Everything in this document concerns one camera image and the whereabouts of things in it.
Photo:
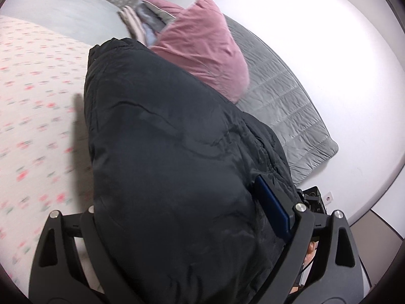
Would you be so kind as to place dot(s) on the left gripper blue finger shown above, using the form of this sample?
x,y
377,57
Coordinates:
x,y
277,207

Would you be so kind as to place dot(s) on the black puffer jacket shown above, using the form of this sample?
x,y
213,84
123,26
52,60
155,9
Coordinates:
x,y
173,161

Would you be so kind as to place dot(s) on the folded clothes stack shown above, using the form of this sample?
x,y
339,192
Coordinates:
x,y
145,21

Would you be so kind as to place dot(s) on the person right hand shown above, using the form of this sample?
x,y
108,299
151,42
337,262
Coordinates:
x,y
311,251

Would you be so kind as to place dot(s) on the grey quilted headboard cushion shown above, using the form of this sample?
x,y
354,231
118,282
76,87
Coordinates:
x,y
277,98

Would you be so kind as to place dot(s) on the pink velvet pillow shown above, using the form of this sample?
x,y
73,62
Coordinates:
x,y
199,41

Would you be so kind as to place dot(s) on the white cherry print bedsheet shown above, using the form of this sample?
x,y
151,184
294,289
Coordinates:
x,y
45,164

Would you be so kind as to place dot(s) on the white wall socket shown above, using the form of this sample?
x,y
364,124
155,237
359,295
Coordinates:
x,y
327,198

